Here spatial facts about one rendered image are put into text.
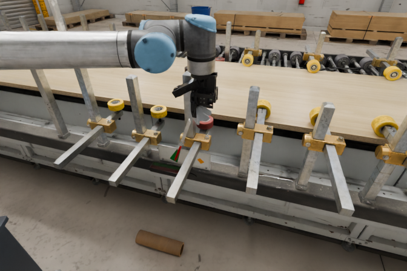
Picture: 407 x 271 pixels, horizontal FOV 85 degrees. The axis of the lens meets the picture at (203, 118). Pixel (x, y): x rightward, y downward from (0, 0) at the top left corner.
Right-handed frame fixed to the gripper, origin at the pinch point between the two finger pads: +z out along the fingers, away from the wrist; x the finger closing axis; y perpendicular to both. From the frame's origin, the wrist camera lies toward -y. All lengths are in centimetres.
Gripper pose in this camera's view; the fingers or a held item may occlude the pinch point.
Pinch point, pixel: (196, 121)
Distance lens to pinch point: 84.7
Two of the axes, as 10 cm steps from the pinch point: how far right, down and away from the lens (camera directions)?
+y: 9.6, 1.5, -2.4
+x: 2.8, -5.2, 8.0
